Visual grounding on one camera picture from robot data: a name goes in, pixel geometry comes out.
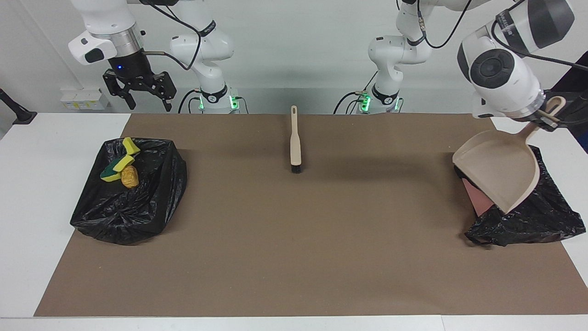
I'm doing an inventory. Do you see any black base power cable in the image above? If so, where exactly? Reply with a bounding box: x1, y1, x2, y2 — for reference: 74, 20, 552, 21
178, 90, 203, 114
339, 90, 369, 114

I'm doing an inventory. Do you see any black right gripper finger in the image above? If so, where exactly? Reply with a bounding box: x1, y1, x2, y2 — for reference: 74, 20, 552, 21
154, 73, 177, 112
103, 74, 136, 110

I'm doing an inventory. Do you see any pink box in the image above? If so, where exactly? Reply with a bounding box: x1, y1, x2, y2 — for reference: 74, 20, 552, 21
462, 179, 494, 217

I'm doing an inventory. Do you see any white power strip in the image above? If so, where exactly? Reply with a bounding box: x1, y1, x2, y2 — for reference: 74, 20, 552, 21
60, 87, 110, 111

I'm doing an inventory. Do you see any brown table mat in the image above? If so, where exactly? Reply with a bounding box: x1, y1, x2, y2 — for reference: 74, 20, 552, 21
34, 114, 588, 317

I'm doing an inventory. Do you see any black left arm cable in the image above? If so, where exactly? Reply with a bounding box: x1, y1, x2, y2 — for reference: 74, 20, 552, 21
416, 0, 588, 70

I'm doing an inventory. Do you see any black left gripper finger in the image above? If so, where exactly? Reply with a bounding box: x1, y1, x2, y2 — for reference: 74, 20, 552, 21
534, 110, 561, 132

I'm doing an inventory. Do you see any black bag with pink box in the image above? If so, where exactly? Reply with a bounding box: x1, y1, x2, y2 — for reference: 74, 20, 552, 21
455, 146, 587, 247

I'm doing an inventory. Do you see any black bag lined bin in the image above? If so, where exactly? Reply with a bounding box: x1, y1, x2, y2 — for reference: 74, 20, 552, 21
70, 137, 188, 245

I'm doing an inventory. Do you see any beige hand brush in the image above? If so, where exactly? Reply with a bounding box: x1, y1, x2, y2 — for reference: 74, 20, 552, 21
289, 105, 303, 174

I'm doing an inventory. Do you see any brown cork lump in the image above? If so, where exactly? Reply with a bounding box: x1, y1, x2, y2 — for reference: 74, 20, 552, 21
121, 165, 140, 189

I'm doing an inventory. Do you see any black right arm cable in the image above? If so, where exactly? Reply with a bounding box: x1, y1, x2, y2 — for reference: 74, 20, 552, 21
140, 0, 216, 72

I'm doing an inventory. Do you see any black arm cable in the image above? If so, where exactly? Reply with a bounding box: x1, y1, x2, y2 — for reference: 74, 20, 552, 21
416, 0, 588, 70
140, 0, 216, 72

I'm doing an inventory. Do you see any beige plastic dustpan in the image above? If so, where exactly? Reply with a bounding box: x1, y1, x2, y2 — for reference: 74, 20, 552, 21
452, 96, 567, 215

